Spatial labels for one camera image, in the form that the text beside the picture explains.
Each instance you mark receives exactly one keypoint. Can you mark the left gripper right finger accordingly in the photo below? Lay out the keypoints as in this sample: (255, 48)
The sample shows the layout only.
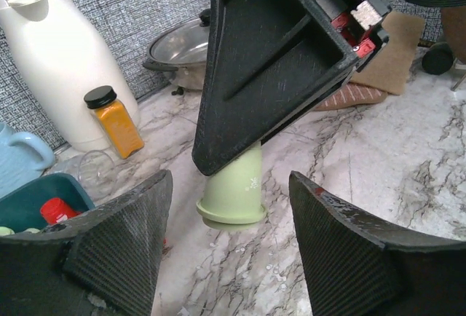
(356, 263)

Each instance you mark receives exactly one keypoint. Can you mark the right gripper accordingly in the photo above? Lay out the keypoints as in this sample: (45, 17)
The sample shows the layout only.
(270, 60)

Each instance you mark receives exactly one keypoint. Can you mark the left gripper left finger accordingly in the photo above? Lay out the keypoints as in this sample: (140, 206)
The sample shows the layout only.
(103, 260)

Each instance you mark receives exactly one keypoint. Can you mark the red capsule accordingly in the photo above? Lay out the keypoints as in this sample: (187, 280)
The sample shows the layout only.
(56, 210)

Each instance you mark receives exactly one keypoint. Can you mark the pink striped cloth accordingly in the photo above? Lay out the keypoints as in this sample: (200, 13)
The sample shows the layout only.
(352, 95)

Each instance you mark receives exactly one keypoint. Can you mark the teal storage basket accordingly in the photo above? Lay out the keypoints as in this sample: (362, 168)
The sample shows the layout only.
(20, 210)

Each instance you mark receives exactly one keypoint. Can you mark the brown cardboard sheet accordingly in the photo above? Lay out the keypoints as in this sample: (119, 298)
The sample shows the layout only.
(389, 70)

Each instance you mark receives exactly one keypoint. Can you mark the green capsule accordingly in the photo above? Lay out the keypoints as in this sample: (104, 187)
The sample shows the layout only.
(232, 197)

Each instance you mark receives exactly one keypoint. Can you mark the steel pot with lid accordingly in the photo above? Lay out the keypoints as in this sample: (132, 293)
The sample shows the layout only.
(180, 54)

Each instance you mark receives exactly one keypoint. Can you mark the clear glass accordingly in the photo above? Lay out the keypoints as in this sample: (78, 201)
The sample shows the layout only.
(95, 171)

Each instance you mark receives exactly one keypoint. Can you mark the blue mug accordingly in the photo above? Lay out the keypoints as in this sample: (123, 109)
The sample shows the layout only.
(24, 157)

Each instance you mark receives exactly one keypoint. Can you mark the orange spice jar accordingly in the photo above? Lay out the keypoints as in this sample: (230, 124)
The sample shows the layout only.
(115, 121)

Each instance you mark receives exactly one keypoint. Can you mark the round wooden board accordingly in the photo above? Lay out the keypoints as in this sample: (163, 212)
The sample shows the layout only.
(453, 22)

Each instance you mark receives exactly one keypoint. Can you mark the white thermos jug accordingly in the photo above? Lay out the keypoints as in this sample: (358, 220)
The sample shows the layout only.
(61, 56)

